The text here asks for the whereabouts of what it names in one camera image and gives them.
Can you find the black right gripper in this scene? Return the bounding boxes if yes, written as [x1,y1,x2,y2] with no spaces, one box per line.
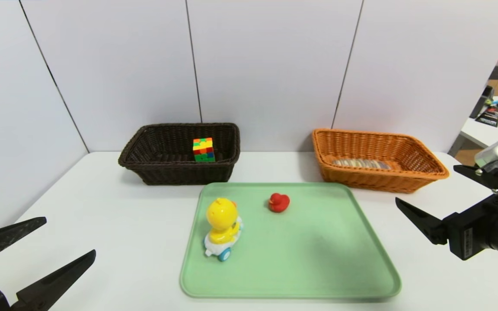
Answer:
[395,164,498,268]

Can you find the brown striped bread roll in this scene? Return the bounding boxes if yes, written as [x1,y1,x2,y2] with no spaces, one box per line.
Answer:
[331,159,392,170]

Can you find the multicolour puzzle cube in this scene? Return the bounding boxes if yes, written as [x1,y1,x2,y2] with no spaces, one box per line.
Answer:
[192,138,216,163]

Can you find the orange wicker basket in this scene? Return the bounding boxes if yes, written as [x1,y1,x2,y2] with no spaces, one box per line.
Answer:
[312,128,450,194]

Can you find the dark brown wicker basket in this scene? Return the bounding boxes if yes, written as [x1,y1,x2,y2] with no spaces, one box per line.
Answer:
[118,123,241,186]

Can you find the white side table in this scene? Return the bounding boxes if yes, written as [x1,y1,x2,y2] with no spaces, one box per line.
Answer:
[447,96,498,149]

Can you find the black printed packet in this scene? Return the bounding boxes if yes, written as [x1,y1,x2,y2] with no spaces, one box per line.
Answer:
[475,106,498,127]

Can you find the black upright panel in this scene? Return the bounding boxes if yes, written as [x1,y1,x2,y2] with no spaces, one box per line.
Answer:
[471,86,494,118]

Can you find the small red rubber duck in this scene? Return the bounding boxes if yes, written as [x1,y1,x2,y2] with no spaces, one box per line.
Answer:
[268,193,291,213]

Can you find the green plastic tray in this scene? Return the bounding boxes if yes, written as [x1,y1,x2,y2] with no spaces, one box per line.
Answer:
[179,182,402,300]

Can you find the yellow duck toy on wheels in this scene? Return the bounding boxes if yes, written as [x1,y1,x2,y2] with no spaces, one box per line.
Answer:
[204,197,244,262]

